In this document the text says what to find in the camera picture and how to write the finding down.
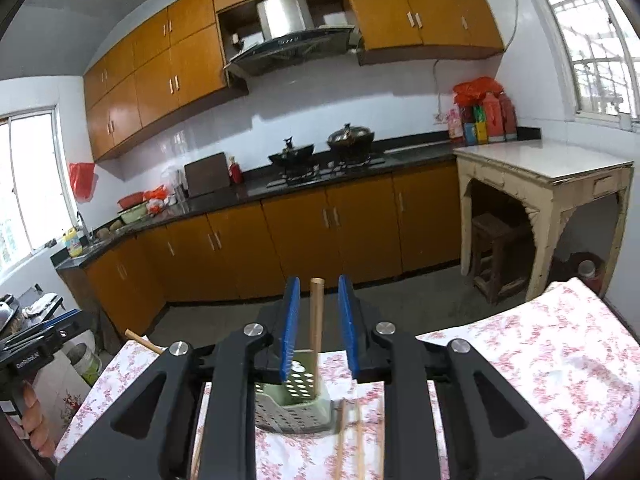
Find wooden chopstick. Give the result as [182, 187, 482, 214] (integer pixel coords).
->
[125, 330, 165, 354]
[355, 399, 366, 480]
[309, 278, 324, 399]
[190, 428, 203, 480]

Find brown lower kitchen cabinets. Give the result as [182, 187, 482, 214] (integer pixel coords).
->
[56, 155, 461, 347]

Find orange upper kitchen cabinets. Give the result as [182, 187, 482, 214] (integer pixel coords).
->
[84, 0, 504, 160]

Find person's left hand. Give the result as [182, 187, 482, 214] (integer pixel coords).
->
[22, 382, 55, 458]

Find floral pink white tablecloth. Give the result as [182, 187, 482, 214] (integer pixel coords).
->
[54, 278, 639, 479]

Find yellow dish soap bottle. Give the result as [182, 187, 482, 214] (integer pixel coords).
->
[63, 226, 84, 258]

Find green perforated utensil holder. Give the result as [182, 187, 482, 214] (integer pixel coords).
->
[255, 350, 335, 434]

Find left window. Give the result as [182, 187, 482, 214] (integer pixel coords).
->
[0, 108, 76, 274]

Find wooden stool under table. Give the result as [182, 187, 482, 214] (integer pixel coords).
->
[472, 212, 530, 304]

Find red and green bowls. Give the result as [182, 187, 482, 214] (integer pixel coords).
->
[118, 192, 148, 224]

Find red plastic bag hanging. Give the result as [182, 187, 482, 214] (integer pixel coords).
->
[68, 162, 96, 203]

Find cream marble top side table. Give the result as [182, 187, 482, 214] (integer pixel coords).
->
[454, 139, 634, 300]

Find dark cutting board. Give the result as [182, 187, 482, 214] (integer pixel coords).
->
[184, 152, 231, 197]

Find red bottle on counter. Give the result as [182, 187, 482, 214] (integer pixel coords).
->
[229, 156, 243, 185]

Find black wok left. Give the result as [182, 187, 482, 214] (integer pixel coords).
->
[268, 136, 314, 170]

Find red bags and bottles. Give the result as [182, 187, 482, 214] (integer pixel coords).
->
[446, 76, 518, 146]

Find black wok with lid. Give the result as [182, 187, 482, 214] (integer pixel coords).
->
[326, 124, 374, 159]

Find right window with bars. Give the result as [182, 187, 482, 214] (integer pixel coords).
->
[537, 0, 639, 132]

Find steel range hood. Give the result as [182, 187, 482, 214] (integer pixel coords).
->
[218, 0, 360, 79]

